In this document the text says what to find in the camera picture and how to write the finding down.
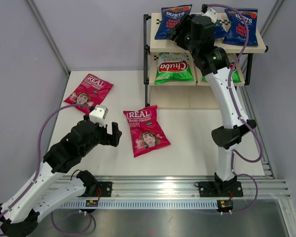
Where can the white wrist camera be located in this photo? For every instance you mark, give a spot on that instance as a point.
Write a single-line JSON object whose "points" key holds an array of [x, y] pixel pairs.
{"points": [[209, 12], [98, 115]]}

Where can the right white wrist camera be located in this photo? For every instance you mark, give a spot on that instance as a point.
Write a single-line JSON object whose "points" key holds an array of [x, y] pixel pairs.
{"points": [[209, 12]]}

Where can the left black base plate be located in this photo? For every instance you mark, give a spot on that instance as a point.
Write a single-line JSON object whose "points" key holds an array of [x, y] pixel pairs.
{"points": [[103, 190]]}

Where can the pink real chips bag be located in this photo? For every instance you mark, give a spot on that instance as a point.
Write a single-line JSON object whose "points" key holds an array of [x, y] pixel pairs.
{"points": [[146, 133], [91, 92]]}

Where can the white slotted cable duct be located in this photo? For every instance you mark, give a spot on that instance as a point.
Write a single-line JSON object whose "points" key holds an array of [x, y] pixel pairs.
{"points": [[150, 204]]}

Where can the blue Burts sea salt bag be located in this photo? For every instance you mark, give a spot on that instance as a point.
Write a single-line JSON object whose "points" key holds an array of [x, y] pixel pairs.
{"points": [[219, 29]]}

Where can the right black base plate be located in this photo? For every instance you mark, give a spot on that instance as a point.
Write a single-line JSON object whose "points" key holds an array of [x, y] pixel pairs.
{"points": [[207, 189]]}

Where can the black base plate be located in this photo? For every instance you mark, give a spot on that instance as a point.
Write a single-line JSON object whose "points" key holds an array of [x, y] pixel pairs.
{"points": [[207, 189], [103, 190]]}

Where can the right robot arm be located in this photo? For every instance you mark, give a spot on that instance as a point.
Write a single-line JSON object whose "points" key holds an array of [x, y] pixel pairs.
{"points": [[235, 122]]}

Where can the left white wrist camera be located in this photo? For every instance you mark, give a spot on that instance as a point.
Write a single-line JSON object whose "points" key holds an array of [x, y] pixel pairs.
{"points": [[98, 115]]}

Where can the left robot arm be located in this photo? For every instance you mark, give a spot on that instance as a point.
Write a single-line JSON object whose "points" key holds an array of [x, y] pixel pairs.
{"points": [[20, 215]]}

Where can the aluminium mounting rail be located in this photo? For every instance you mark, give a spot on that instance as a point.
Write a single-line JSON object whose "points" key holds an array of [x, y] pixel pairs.
{"points": [[182, 187]]}

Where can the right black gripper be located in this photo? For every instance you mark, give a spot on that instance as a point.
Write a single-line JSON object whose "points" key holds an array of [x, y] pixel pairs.
{"points": [[181, 28]]}

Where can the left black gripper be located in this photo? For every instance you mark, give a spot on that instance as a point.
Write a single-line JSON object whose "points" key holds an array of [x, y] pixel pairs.
{"points": [[108, 135]]}

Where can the beige three-tier shelf rack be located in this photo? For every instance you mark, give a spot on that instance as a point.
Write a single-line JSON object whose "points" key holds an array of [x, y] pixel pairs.
{"points": [[171, 95]]}

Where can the green Chuba bag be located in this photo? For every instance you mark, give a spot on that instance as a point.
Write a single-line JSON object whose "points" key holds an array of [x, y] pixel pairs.
{"points": [[235, 71], [173, 67]]}

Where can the blue Burts chilli bag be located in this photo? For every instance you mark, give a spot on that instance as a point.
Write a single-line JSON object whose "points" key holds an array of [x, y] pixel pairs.
{"points": [[237, 33], [171, 16]]}

